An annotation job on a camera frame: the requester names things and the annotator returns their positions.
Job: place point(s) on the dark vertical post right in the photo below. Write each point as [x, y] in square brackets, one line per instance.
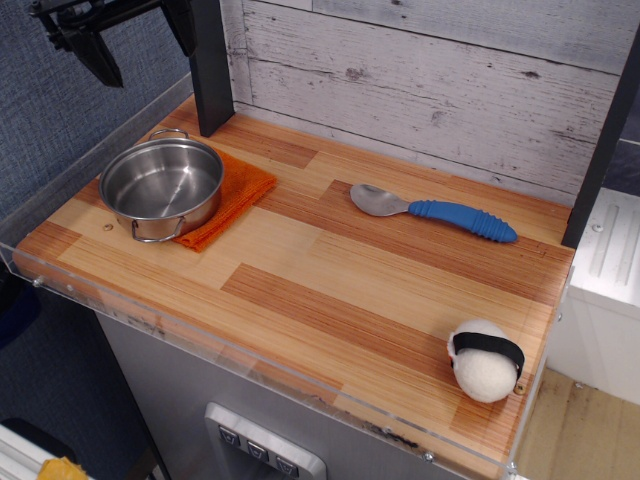
[605, 148]

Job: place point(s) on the orange folded cloth napkin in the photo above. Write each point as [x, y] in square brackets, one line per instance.
[243, 185]

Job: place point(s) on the white ribbed box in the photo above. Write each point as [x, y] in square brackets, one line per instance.
[596, 339]

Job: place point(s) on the dark vertical post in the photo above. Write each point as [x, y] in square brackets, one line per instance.
[605, 148]
[209, 68]

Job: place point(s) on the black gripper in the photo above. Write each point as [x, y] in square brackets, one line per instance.
[82, 22]

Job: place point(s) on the dark vertical post left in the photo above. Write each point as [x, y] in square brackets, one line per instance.
[209, 68]

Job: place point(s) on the silver dispenser button panel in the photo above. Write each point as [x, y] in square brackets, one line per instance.
[262, 445]

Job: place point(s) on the blue handled metal spoon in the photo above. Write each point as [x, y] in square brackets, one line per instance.
[381, 203]

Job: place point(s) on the white plush sushi toy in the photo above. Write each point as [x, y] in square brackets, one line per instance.
[487, 365]

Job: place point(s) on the grey toy fridge cabinet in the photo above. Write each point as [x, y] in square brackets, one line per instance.
[365, 416]

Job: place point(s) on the yellow object bottom left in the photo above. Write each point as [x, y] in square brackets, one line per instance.
[61, 469]

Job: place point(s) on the stainless steel pot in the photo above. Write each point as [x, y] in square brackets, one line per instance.
[163, 188]

